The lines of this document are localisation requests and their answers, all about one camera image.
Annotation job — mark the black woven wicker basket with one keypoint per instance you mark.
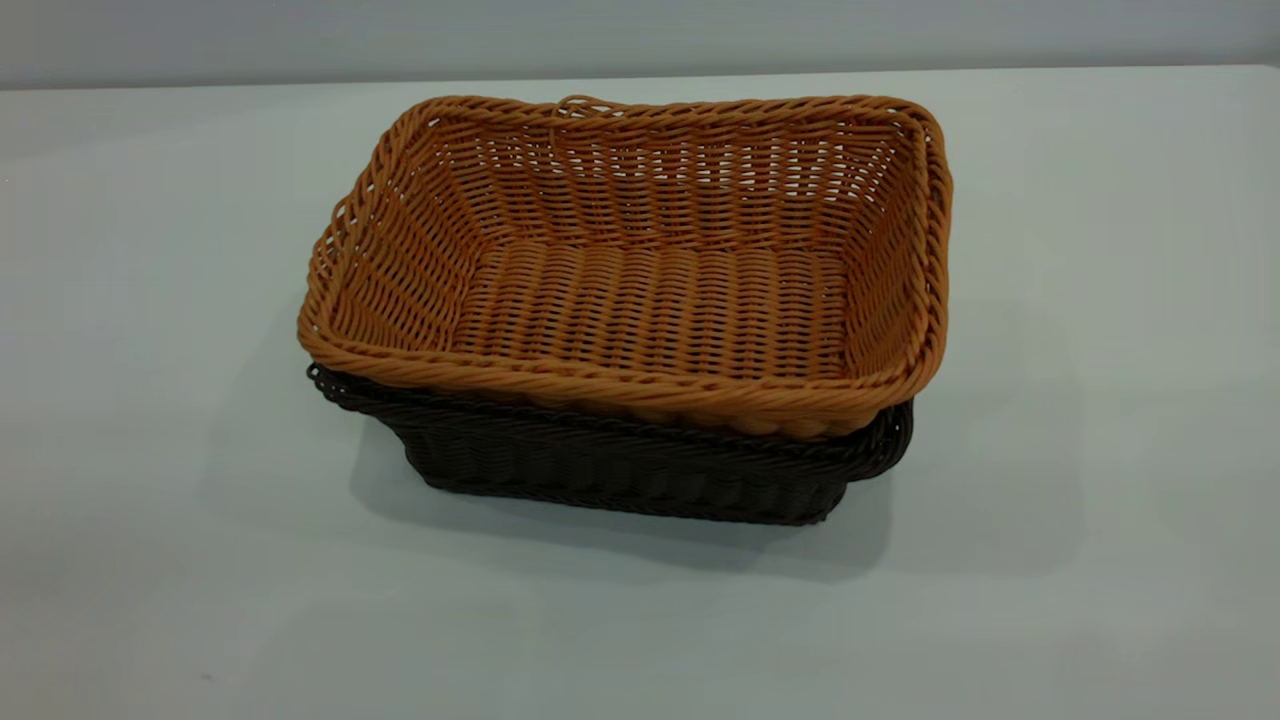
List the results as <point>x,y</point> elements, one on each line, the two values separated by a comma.
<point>620,470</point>

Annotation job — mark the orange woven wicker basket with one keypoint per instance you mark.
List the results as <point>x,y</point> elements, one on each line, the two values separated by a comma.
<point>640,300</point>

